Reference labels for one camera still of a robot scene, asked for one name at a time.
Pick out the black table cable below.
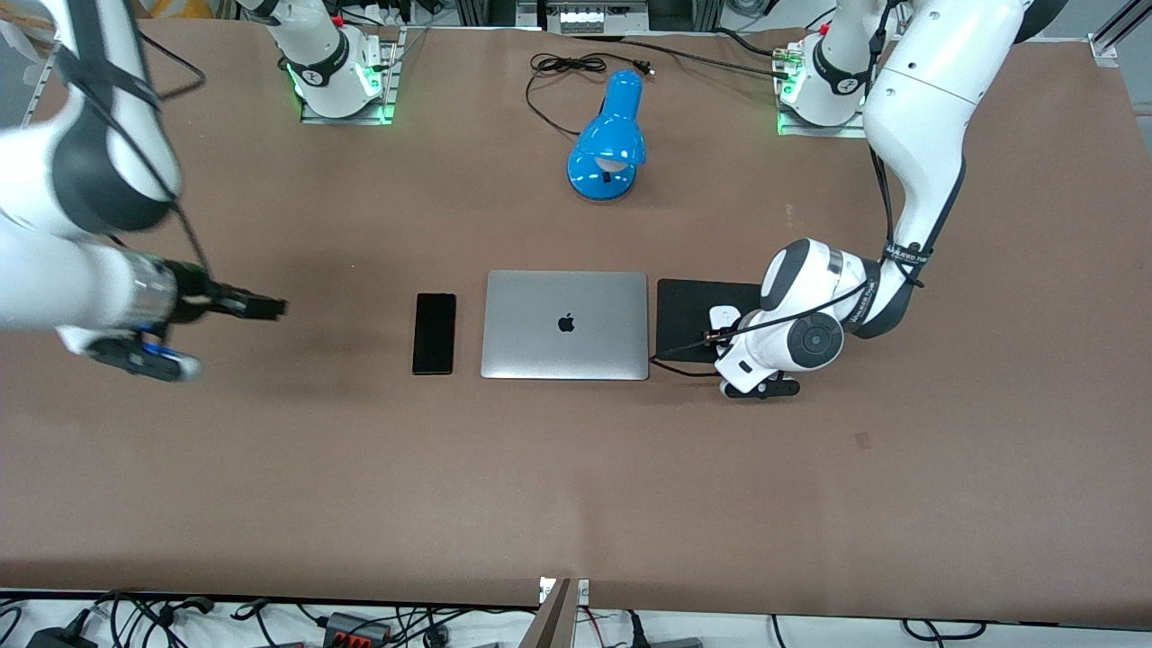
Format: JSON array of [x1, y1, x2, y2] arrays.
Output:
[[576, 34, 793, 80]]

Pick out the black smartphone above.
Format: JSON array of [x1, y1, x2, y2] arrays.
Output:
[[411, 292, 457, 376]]

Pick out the silver laptop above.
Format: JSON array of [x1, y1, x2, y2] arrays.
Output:
[[481, 270, 650, 382]]

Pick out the blue desk lamp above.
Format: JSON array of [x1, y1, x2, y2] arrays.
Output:
[[566, 69, 647, 202]]

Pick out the black floor cable tangle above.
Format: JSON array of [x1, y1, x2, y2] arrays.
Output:
[[0, 589, 271, 648]]

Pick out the black box red connectors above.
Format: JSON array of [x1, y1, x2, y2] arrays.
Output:
[[322, 612, 394, 645]]

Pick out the black power adapter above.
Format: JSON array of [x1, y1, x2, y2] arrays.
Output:
[[27, 625, 98, 648]]

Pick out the black lamp power cord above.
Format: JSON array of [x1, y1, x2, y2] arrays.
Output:
[[526, 52, 655, 138]]

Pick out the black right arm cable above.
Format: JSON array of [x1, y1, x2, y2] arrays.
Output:
[[49, 0, 217, 280]]

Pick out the grey power strip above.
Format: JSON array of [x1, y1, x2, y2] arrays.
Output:
[[544, 0, 651, 35]]

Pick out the white post bracket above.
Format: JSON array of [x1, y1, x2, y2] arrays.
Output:
[[538, 577, 591, 606]]

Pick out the aluminium frame profile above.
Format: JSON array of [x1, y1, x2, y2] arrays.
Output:
[[1087, 0, 1152, 62]]

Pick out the black mouse pad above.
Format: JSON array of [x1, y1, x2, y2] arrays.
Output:
[[655, 279, 766, 365]]

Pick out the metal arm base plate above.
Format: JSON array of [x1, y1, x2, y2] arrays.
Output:
[[300, 27, 401, 126], [777, 40, 872, 139]]

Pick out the wooden camera post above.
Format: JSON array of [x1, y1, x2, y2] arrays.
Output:
[[519, 578, 577, 648]]

